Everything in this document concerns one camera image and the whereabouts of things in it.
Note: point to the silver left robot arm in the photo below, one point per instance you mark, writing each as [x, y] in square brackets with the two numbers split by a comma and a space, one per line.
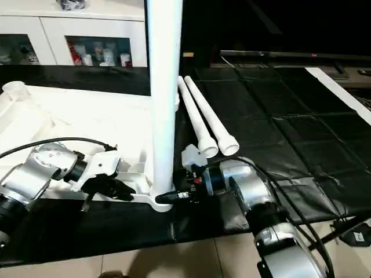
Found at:
[29, 179]

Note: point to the black remote control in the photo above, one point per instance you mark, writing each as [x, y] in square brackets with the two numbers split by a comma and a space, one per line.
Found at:
[365, 72]

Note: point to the black cabinet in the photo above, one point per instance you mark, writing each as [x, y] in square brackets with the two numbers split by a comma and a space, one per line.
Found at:
[278, 26]

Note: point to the grey object on cabinet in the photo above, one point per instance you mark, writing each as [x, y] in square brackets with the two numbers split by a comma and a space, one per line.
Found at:
[71, 4]

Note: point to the black power adapter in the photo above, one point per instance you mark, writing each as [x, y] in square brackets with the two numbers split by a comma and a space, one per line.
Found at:
[358, 236]

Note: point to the white flat strip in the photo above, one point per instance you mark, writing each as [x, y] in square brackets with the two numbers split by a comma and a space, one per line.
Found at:
[342, 95]

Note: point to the white glass-door cabinet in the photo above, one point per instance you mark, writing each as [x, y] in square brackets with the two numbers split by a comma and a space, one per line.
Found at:
[69, 35]

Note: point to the white plastic table top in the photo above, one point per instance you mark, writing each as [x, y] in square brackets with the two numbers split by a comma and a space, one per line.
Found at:
[75, 121]

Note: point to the black mat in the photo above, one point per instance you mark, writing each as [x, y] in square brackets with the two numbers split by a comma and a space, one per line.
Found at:
[278, 133]

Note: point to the small brown label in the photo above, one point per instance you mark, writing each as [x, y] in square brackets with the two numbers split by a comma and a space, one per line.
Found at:
[188, 55]

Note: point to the white plastic table leg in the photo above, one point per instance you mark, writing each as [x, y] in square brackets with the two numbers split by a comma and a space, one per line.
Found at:
[197, 121]
[214, 119]
[164, 87]

